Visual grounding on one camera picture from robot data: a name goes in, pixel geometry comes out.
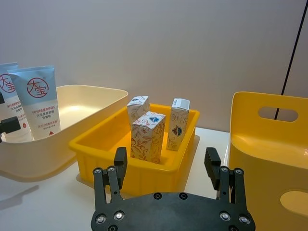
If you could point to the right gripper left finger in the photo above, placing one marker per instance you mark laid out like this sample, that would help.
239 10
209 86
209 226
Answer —
120 166

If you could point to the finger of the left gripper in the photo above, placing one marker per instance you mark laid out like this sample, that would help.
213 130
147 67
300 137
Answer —
10 125

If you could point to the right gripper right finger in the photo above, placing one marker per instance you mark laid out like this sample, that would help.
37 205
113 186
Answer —
213 166

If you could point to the pale blue cream tube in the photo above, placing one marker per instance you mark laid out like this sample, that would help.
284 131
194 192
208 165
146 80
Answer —
9 96
39 101

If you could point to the shallow yellow plastic crate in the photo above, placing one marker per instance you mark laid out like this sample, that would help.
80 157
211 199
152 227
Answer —
101 142

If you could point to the white floral print carton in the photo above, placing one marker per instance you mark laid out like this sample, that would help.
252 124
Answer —
148 137
137 108
177 125

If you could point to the cream plastic bin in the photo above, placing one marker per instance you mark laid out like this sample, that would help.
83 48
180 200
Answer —
79 101

